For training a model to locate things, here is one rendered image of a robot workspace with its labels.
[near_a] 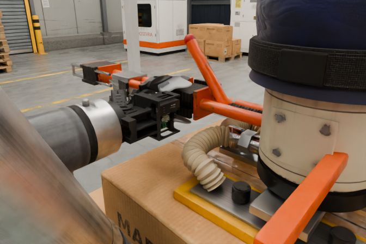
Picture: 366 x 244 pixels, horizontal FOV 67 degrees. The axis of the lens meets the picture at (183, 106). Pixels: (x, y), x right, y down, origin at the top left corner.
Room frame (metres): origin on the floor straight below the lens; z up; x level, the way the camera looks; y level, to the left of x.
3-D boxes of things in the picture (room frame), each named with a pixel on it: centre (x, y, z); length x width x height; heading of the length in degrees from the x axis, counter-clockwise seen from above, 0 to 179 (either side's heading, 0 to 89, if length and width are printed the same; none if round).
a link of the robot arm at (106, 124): (0.39, 0.13, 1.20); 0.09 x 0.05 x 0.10; 48
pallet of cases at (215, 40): (7.96, -0.91, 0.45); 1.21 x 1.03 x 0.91; 49
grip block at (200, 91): (0.55, -0.02, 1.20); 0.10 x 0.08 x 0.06; 137
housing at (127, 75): (0.69, 0.14, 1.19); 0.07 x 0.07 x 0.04; 47
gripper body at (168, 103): (0.44, 0.07, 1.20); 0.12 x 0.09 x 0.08; 138
